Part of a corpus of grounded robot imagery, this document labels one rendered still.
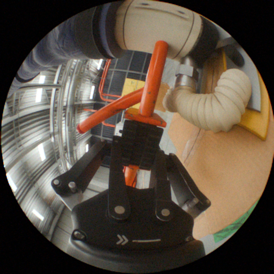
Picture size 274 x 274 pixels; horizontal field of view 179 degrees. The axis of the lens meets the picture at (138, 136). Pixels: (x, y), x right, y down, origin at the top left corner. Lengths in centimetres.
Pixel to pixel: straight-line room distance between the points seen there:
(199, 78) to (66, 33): 25
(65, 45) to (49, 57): 8
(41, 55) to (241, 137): 40
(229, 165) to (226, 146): 3
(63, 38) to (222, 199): 35
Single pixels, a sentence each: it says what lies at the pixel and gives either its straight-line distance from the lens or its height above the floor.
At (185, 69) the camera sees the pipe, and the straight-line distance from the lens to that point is 18.
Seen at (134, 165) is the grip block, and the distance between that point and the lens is 16.
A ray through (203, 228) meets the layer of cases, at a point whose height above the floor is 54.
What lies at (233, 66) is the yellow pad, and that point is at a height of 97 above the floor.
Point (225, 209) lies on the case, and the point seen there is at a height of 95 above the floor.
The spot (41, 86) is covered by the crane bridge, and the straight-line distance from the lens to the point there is 216.
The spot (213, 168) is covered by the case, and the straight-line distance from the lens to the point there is 18.
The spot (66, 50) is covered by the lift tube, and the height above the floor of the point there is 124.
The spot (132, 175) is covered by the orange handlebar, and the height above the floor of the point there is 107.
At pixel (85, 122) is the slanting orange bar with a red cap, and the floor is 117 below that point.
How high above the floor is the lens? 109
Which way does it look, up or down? 4 degrees down
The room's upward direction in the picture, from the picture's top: 78 degrees counter-clockwise
